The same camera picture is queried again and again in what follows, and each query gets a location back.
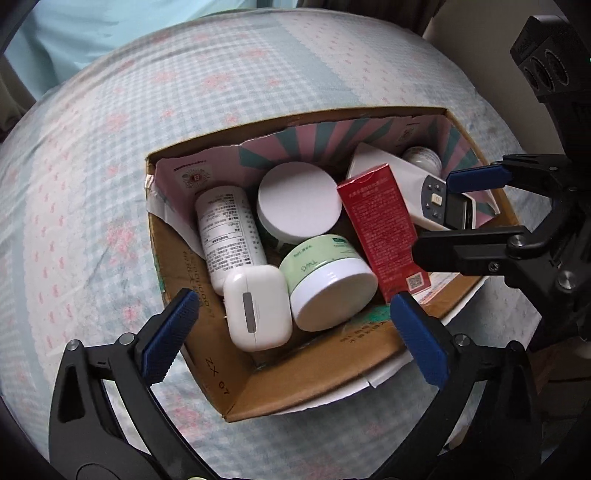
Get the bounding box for white remote control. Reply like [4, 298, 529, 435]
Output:
[346, 143, 477, 231]

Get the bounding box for white earbuds case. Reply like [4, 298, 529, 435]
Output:
[222, 265, 293, 353]

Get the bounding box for white supplement bottle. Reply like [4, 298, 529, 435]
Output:
[194, 186, 267, 296]

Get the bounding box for red carton box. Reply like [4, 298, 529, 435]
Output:
[338, 164, 431, 302]

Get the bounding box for green jar white lid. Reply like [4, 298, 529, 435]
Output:
[280, 234, 379, 332]

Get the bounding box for patterned bed sheet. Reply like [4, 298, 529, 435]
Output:
[1, 9, 522, 479]

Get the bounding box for open cardboard box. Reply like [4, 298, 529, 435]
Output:
[145, 107, 517, 422]

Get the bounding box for light blue hanging cloth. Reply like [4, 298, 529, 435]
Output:
[5, 0, 297, 99]

